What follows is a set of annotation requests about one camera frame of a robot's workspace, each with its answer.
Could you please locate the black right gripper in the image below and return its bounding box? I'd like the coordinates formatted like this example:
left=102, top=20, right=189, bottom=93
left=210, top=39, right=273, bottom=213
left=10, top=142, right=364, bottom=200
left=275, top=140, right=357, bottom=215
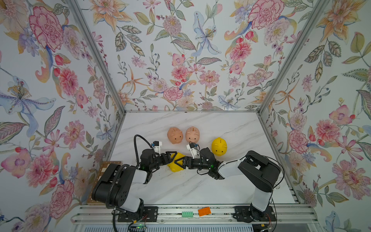
left=176, top=157, right=212, bottom=172

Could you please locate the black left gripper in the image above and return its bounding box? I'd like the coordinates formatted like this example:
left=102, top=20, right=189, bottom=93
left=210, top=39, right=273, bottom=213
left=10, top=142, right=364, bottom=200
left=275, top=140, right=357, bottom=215
left=148, top=154, right=177, bottom=172

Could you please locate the yellow piggy bank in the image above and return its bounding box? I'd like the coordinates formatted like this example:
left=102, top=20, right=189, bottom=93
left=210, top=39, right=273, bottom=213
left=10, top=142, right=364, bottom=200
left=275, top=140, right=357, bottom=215
left=168, top=153, right=184, bottom=173
left=211, top=137, right=228, bottom=157

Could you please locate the pink piggy bank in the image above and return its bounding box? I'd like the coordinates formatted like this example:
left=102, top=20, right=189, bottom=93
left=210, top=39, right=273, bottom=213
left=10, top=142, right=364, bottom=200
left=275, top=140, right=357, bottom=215
left=167, top=127, right=183, bottom=144
left=185, top=126, right=200, bottom=144

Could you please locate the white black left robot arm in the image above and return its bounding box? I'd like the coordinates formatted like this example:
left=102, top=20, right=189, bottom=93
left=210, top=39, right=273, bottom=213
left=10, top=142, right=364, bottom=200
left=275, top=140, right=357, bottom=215
left=91, top=148, right=177, bottom=213

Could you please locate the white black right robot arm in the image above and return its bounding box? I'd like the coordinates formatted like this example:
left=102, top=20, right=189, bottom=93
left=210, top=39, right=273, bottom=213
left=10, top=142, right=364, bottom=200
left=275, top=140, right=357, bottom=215
left=174, top=148, right=281, bottom=213

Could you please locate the green terminal block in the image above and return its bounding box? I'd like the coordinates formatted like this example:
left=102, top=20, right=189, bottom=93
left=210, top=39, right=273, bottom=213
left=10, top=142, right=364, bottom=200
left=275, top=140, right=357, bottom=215
left=181, top=211, right=194, bottom=218

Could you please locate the orange tag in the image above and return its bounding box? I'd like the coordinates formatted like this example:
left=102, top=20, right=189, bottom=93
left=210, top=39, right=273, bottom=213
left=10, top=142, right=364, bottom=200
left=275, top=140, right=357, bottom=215
left=198, top=207, right=211, bottom=217

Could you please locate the wooden checker board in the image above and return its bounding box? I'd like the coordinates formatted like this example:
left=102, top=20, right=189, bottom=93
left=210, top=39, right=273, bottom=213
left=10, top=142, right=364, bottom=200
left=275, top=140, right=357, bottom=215
left=86, top=160, right=122, bottom=205

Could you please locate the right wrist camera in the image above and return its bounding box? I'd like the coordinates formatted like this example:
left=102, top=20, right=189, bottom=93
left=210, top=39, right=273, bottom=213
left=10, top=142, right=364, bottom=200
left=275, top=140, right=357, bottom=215
left=186, top=142, right=200, bottom=159

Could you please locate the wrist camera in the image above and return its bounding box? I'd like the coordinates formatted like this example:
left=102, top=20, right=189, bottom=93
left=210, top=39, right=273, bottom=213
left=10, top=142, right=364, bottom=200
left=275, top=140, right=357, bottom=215
left=151, top=141, right=162, bottom=154
left=186, top=142, right=200, bottom=159

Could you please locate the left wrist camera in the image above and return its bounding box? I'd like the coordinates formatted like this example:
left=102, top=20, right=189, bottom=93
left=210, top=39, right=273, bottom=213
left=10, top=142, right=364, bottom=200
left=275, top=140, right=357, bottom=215
left=151, top=141, right=162, bottom=154

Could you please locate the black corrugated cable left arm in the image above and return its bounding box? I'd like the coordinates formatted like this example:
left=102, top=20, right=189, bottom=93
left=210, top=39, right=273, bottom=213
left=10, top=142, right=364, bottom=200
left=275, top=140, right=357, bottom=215
left=104, top=134, right=153, bottom=232

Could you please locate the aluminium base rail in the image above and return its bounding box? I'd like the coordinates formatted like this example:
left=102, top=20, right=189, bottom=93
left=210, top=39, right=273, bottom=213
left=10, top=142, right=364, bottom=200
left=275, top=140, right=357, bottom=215
left=71, top=204, right=318, bottom=225

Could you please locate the aluminium frame corner post left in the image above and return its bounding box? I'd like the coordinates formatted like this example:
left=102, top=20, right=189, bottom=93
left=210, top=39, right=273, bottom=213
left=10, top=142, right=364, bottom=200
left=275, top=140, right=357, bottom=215
left=65, top=0, right=127, bottom=115

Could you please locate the aluminium frame corner post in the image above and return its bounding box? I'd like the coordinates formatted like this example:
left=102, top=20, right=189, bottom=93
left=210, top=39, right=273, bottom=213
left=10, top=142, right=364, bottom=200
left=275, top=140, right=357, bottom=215
left=257, top=0, right=327, bottom=115
left=65, top=0, right=127, bottom=115

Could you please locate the aluminium frame corner post right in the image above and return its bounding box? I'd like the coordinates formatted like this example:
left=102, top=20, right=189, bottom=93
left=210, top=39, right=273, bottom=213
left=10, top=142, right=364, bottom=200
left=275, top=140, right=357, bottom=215
left=257, top=0, right=327, bottom=115

